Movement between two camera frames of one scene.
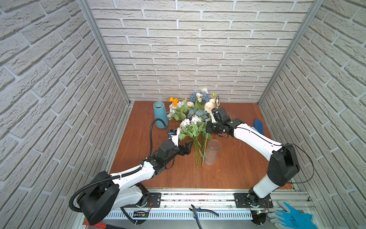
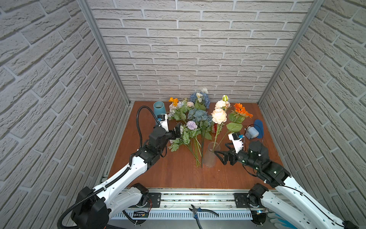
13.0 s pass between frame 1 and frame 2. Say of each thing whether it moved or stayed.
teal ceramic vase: stayed
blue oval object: stayed
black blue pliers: stayed
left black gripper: moved
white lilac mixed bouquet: moved
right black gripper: moved
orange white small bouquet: stayed
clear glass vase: stayed
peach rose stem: moved
